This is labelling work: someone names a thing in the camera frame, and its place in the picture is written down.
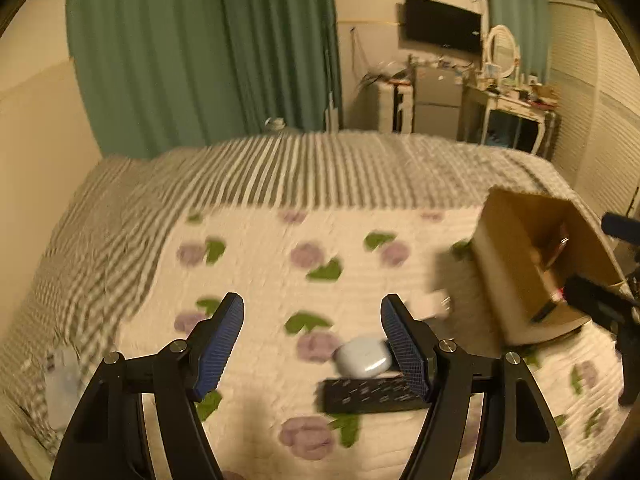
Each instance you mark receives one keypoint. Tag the floral quilted blanket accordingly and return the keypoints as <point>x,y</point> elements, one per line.
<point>310,310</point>

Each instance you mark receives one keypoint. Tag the black wall television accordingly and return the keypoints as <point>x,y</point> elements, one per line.
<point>442,25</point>

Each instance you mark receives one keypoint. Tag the brown cardboard box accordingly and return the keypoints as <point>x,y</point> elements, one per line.
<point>505,280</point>

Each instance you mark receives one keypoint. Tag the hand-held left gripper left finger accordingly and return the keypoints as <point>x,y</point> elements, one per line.
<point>217,355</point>

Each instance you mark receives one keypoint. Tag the dark item in box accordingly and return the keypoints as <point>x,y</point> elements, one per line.
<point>550,305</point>

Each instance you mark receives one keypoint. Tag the white storage cabinet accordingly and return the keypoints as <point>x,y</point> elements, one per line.
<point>392,107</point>

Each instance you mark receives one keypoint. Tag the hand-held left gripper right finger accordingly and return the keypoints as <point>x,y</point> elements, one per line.
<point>405,350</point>

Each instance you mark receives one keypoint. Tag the clear plastic wrapper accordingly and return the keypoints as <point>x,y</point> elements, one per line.
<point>64,385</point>

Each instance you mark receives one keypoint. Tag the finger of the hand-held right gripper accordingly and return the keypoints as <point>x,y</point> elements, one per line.
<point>595,300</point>
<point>620,225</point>

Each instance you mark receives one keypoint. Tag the narrow green curtain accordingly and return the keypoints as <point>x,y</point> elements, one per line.
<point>517,15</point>

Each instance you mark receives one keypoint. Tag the white oval vanity mirror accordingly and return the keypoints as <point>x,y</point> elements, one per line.
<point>501,52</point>

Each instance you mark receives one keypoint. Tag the white vanity table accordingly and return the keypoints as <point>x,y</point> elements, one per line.
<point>505,110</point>

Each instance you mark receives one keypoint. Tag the wide green curtain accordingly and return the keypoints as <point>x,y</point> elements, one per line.
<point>200,50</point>

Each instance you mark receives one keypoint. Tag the black remote control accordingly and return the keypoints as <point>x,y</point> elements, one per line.
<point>367,396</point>

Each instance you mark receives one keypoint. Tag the grey mini fridge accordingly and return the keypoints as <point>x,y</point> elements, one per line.
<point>437,102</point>

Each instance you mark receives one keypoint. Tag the white earbud case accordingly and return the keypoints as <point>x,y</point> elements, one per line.
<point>362,357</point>

